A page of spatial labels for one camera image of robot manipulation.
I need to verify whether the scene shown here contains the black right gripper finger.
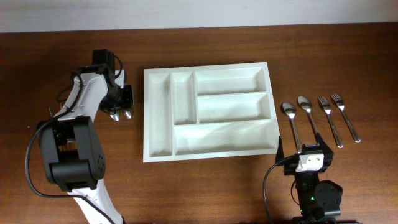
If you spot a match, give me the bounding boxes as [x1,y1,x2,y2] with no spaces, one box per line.
[275,136,284,164]
[315,133,334,156]

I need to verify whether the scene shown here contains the steel spoon tray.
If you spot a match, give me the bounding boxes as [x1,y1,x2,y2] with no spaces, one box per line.
[282,102,302,153]

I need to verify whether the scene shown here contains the small dark metal tongs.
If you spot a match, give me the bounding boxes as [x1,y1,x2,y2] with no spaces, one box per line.
[110,109,132,121]

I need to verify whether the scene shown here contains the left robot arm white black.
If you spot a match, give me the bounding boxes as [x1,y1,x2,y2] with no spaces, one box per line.
[30,49,134,223]

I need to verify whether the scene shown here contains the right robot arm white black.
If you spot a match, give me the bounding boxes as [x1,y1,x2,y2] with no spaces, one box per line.
[275,134,343,223]

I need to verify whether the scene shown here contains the steel fork inner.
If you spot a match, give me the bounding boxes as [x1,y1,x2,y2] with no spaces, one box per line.
[318,96,344,148]

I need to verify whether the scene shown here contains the steel fork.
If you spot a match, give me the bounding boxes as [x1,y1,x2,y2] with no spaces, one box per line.
[318,96,344,148]
[330,93,361,143]

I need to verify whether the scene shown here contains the steel fork outer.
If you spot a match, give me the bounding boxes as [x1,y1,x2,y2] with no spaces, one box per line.
[330,93,361,143]

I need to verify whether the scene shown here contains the white plastic cutlery tray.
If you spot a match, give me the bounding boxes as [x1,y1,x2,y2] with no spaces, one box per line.
[143,62,281,162]

